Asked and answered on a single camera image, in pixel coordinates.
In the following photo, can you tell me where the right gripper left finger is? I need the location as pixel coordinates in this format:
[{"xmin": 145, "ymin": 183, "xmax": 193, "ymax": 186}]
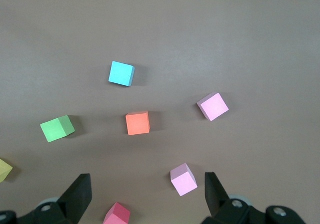
[{"xmin": 0, "ymin": 173, "xmax": 93, "ymax": 224}]

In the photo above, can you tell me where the yellow foam cube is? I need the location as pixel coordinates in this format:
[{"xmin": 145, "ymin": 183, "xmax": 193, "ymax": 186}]
[{"xmin": 0, "ymin": 158, "xmax": 14, "ymax": 184}]

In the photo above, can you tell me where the orange foam cube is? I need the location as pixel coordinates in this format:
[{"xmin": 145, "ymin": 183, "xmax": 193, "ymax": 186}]
[{"xmin": 125, "ymin": 110, "xmax": 151, "ymax": 136}]

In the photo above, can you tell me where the green foam cube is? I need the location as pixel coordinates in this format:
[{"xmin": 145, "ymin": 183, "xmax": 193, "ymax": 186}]
[{"xmin": 39, "ymin": 115, "xmax": 76, "ymax": 143}]

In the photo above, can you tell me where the pink foam cube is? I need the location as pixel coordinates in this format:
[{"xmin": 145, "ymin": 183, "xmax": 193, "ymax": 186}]
[
  {"xmin": 196, "ymin": 92, "xmax": 230, "ymax": 122},
  {"xmin": 169, "ymin": 162, "xmax": 199, "ymax": 197}
]

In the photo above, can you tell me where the brown table mat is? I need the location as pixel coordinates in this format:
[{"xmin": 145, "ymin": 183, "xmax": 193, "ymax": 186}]
[{"xmin": 0, "ymin": 0, "xmax": 320, "ymax": 224}]

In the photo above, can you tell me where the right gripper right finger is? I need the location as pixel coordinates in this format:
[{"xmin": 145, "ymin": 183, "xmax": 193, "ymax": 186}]
[{"xmin": 201, "ymin": 172, "xmax": 307, "ymax": 224}]

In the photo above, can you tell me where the blue foam cube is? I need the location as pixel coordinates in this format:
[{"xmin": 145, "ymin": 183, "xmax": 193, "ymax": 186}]
[{"xmin": 108, "ymin": 60, "xmax": 136, "ymax": 87}]

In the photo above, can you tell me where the red foam cube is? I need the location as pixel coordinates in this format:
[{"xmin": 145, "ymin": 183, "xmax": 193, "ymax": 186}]
[{"xmin": 102, "ymin": 202, "xmax": 131, "ymax": 224}]

